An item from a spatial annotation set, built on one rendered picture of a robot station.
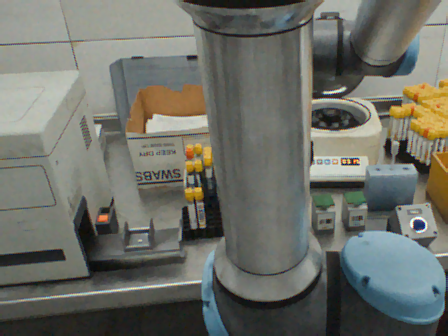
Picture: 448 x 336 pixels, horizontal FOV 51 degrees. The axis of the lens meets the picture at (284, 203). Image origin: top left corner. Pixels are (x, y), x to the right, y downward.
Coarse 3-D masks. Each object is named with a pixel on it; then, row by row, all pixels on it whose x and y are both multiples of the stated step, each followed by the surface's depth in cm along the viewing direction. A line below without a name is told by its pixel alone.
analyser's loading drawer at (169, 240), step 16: (80, 240) 87; (96, 240) 87; (112, 240) 87; (128, 240) 86; (144, 240) 87; (160, 240) 87; (176, 240) 87; (96, 256) 83; (112, 256) 83; (128, 256) 84
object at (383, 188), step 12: (372, 168) 97; (384, 168) 97; (396, 168) 96; (408, 168) 96; (372, 180) 95; (384, 180) 95; (396, 180) 95; (408, 180) 96; (372, 192) 97; (384, 192) 97; (396, 192) 97; (408, 192) 97; (372, 204) 99; (384, 204) 99; (396, 204) 99; (408, 204) 99; (372, 216) 98; (384, 216) 99
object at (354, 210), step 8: (352, 192) 95; (360, 192) 95; (344, 200) 94; (352, 200) 93; (360, 200) 93; (344, 208) 95; (352, 208) 92; (360, 208) 92; (344, 216) 95; (352, 216) 93; (360, 216) 93; (344, 224) 96; (352, 224) 94; (360, 224) 94
